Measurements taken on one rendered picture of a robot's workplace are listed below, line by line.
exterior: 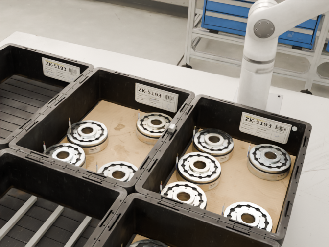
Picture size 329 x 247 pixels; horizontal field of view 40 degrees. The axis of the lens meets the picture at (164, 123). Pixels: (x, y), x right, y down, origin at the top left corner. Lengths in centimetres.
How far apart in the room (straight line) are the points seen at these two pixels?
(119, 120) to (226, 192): 37
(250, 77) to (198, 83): 39
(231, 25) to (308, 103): 142
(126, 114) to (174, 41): 235
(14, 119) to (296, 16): 79
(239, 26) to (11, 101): 194
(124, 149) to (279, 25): 51
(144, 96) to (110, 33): 243
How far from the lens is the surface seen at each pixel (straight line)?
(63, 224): 98
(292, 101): 167
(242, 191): 107
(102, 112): 127
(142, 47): 344
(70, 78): 135
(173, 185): 101
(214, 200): 103
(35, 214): 101
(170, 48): 346
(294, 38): 298
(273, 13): 123
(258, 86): 135
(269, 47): 132
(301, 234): 120
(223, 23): 301
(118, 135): 118
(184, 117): 109
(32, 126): 107
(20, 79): 145
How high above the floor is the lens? 156
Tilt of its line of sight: 36 degrees down
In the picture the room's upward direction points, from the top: 4 degrees clockwise
